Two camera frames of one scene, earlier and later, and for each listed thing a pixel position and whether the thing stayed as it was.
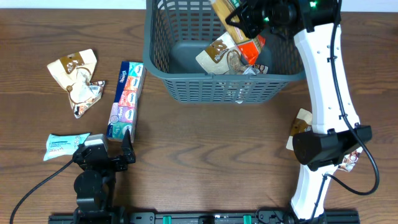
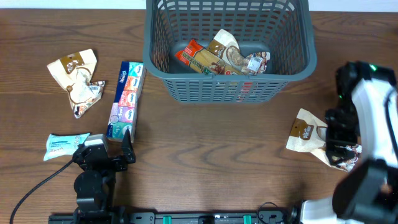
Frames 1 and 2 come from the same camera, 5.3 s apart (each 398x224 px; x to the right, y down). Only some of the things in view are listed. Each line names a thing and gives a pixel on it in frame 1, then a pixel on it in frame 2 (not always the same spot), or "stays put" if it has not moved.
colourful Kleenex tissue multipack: [124, 112] stays put
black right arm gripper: [249, 18] -> [337, 144]
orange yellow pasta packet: [249, 47] -> [203, 60]
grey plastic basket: [175, 30] stays put
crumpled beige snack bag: [74, 73] stays put
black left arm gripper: [120, 163] stays put
